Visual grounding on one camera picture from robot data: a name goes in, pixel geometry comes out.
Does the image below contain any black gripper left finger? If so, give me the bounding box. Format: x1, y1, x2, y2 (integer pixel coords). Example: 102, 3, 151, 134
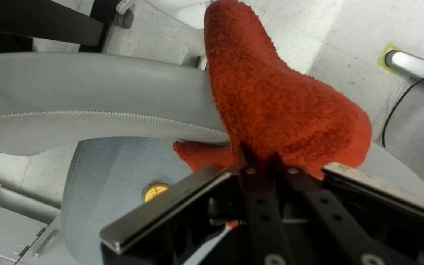
239, 143, 292, 265

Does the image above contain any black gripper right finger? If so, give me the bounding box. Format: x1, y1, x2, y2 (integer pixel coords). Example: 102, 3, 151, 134
271, 158, 414, 265

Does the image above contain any red-orange towel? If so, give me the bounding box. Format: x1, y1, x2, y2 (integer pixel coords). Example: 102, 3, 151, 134
174, 0, 373, 180

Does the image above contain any grey mesh office chair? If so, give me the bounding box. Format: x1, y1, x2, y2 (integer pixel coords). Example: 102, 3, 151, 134
0, 53, 229, 156

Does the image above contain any yellow round floor sticker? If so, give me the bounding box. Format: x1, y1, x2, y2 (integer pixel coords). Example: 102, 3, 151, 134
143, 183, 170, 203

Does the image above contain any black cable on floor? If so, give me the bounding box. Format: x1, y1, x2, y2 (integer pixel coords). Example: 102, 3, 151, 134
380, 67, 424, 150

